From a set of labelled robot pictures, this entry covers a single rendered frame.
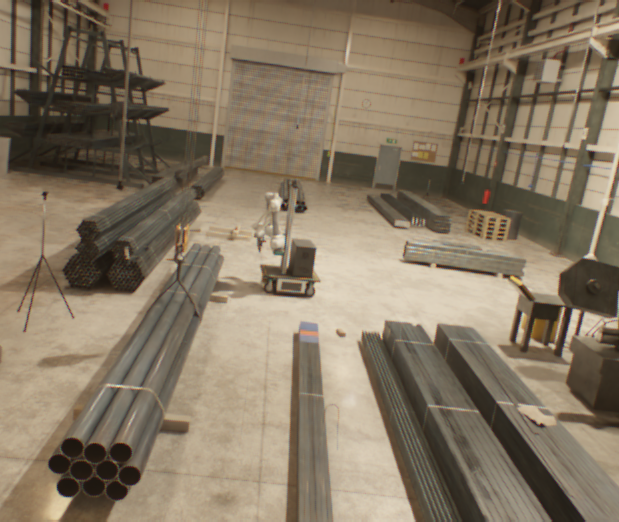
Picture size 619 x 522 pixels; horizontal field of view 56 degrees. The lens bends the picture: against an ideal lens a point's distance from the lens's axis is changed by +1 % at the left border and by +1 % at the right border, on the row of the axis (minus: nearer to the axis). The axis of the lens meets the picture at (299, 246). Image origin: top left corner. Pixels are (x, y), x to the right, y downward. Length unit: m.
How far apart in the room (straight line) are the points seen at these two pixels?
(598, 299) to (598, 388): 1.02
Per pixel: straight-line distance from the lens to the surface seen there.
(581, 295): 7.63
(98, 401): 4.76
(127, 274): 8.78
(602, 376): 7.74
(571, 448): 5.53
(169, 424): 5.48
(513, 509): 4.67
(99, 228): 8.58
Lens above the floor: 2.82
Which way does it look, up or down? 12 degrees down
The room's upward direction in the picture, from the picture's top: 8 degrees clockwise
